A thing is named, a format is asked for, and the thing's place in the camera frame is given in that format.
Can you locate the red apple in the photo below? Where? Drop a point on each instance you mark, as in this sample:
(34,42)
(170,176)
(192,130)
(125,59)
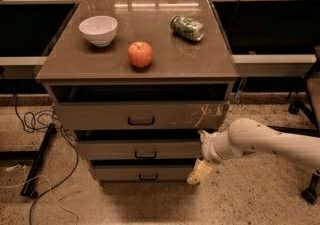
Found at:
(140,54)

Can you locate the white ceramic bowl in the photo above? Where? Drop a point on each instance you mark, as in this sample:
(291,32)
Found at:
(99,30)

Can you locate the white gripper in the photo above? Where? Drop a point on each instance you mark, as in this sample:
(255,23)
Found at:
(210,149)

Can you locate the green soda can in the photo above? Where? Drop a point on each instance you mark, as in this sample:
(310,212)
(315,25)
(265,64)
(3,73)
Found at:
(187,27)

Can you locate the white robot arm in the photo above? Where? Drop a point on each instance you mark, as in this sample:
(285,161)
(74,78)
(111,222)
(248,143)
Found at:
(246,137)

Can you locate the grey drawer cabinet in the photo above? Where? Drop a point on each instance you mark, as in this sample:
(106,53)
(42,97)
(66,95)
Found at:
(181,69)

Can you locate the black metal floor bar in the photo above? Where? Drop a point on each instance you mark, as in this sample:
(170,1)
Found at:
(28,186)

